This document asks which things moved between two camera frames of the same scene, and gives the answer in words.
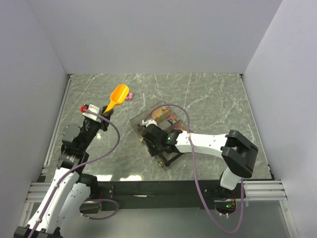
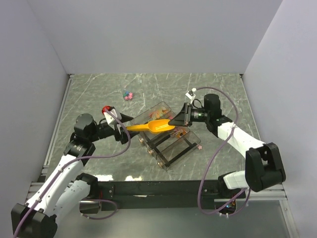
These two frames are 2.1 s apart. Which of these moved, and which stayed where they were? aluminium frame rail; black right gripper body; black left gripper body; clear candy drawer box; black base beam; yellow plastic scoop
Moved: black left gripper body; yellow plastic scoop; black right gripper body
Stayed: aluminium frame rail; black base beam; clear candy drawer box
